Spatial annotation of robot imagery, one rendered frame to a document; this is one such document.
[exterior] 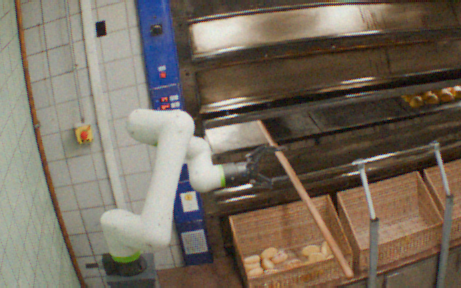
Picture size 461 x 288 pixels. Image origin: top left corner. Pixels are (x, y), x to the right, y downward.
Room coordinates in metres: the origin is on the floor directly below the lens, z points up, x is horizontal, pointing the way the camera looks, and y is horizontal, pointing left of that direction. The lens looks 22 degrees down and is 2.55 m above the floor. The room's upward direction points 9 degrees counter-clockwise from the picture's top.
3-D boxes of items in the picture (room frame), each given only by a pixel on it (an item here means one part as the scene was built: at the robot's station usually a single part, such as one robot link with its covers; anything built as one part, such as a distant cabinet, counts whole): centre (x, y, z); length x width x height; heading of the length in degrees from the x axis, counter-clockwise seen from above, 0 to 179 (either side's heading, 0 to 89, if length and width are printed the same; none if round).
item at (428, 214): (3.01, -0.82, 0.72); 0.56 x 0.49 x 0.28; 96
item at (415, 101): (3.76, -1.32, 1.21); 0.61 x 0.48 x 0.06; 5
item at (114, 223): (2.18, 0.45, 1.36); 0.16 x 0.13 x 0.19; 59
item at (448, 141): (3.27, -0.78, 1.02); 1.79 x 0.11 x 0.19; 95
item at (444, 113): (3.30, -0.78, 1.16); 1.80 x 0.06 x 0.04; 95
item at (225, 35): (3.27, -0.78, 1.80); 1.79 x 0.11 x 0.19; 95
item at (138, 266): (2.18, 0.52, 1.23); 0.26 x 0.15 x 0.06; 93
